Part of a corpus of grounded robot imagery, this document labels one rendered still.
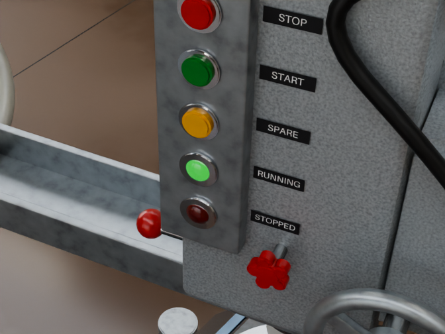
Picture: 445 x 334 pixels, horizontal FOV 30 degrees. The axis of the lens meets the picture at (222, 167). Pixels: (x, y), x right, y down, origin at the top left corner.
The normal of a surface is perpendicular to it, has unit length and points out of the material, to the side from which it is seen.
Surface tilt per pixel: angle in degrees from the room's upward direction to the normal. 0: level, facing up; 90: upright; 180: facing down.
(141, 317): 0
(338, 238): 90
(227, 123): 90
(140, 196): 90
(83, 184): 2
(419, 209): 90
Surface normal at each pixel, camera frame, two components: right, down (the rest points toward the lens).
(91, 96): 0.02, -0.77
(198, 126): -0.40, 0.58
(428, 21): -0.01, 0.64
